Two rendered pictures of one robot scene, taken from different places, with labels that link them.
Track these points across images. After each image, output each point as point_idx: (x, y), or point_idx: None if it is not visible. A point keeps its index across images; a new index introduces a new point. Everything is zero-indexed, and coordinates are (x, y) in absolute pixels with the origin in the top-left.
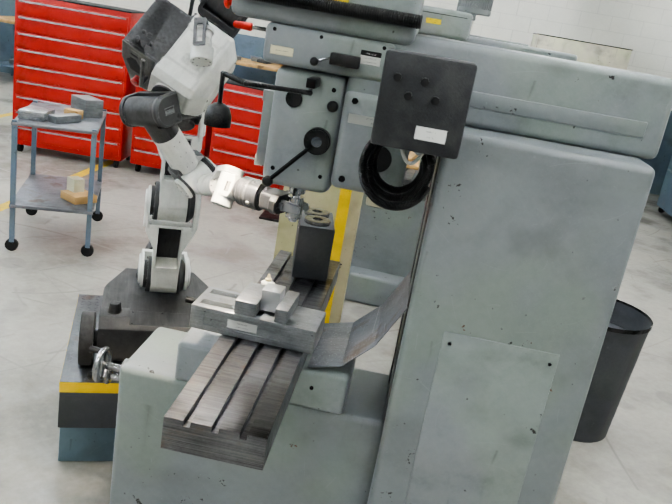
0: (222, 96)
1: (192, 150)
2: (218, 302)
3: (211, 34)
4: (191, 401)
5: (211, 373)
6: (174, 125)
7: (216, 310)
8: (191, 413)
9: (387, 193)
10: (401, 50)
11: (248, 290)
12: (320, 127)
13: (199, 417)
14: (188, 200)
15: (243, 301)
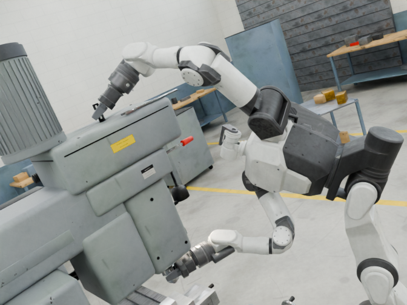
0: (174, 182)
1: (273, 216)
2: (192, 292)
3: (228, 137)
4: (142, 291)
5: (155, 299)
6: (257, 192)
7: (185, 291)
8: (138, 293)
9: (74, 270)
10: (33, 189)
11: (182, 297)
12: None
13: (131, 293)
14: (357, 267)
15: (171, 293)
